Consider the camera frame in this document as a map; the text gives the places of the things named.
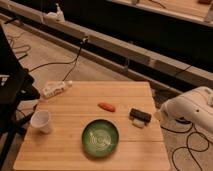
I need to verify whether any white paper cup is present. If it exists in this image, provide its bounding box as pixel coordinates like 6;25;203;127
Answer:
30;110;53;134

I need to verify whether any black cable by rail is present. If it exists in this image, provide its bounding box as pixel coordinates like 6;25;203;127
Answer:
27;36;90;82

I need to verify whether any black floor cable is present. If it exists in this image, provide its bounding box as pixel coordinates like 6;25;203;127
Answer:
161;117;213;171

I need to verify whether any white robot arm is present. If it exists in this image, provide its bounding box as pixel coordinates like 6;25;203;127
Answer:
160;86;213;134

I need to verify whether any white plastic bottle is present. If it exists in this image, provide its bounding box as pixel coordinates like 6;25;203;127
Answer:
42;81;72;99

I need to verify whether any white object on rail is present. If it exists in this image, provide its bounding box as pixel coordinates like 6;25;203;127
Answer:
46;4;65;22

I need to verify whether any green glass bowl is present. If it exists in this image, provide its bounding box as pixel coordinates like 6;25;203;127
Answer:
81;119;119;158

